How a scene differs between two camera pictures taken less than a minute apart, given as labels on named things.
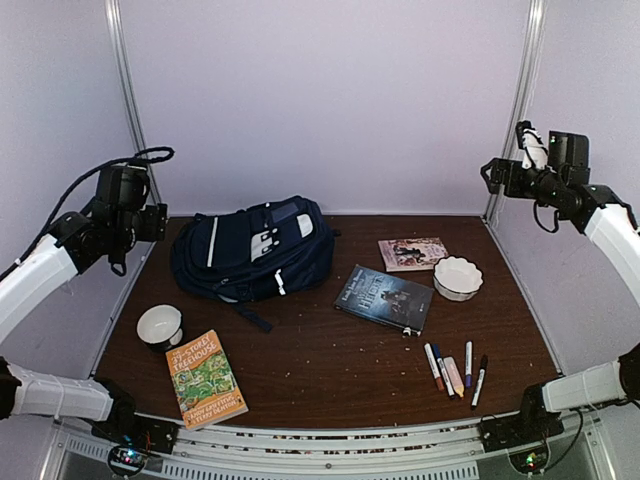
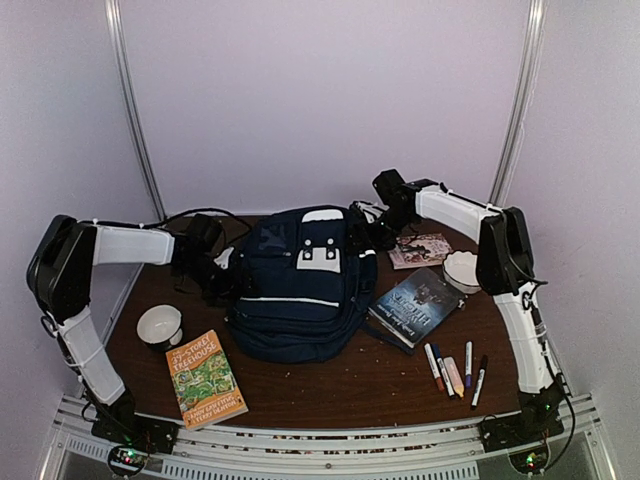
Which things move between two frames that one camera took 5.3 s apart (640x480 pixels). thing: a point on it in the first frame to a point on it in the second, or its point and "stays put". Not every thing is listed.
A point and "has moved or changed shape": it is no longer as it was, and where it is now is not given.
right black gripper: [499, 165] to [355, 231]
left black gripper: [155, 227] to [230, 289]
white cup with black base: [160, 327] stays put
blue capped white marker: [444, 371] stays put
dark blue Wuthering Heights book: [390, 299] to [415, 305]
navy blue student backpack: [274, 250] has moved or changed shape
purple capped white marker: [468, 363] stays put
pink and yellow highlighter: [455, 375] stays put
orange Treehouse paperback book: [206, 387] stays put
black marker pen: [484, 363] stays put
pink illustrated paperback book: [411, 254] has moved or changed shape
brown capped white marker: [432, 359] stays put
